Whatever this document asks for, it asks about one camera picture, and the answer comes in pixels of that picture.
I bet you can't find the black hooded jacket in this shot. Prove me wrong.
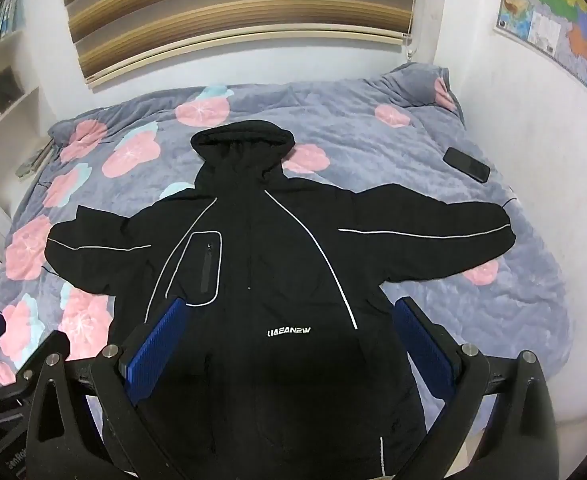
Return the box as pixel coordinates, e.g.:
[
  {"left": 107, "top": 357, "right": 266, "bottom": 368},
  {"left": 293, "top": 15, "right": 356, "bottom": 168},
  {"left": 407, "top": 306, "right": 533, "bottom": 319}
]
[{"left": 44, "top": 120, "right": 516, "bottom": 479}]

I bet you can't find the grey floral bed quilt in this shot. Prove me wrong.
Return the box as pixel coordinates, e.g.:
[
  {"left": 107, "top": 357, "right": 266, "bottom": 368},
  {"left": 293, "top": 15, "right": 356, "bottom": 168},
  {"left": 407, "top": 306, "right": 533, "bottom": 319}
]
[{"left": 0, "top": 63, "right": 570, "bottom": 386}]

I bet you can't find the black picture frame on shelf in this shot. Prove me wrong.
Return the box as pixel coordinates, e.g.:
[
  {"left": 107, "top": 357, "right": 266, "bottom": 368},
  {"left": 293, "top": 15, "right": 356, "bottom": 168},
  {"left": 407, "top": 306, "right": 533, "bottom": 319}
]
[{"left": 0, "top": 66, "right": 24, "bottom": 113}]

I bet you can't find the black smartphone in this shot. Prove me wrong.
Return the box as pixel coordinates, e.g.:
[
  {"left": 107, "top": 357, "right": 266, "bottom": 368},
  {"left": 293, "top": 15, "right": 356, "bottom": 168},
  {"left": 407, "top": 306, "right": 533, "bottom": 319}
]
[{"left": 443, "top": 148, "right": 491, "bottom": 184}]

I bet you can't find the striped window blind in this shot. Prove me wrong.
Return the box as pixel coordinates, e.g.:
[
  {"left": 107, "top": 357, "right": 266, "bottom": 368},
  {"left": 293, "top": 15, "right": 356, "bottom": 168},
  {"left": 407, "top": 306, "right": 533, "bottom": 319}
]
[{"left": 64, "top": 0, "right": 415, "bottom": 88}]

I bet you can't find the white bookshelf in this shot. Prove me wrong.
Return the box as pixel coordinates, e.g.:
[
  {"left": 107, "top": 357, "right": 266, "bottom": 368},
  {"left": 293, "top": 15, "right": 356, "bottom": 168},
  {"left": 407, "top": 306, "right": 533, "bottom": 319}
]
[{"left": 0, "top": 0, "right": 53, "bottom": 246}]

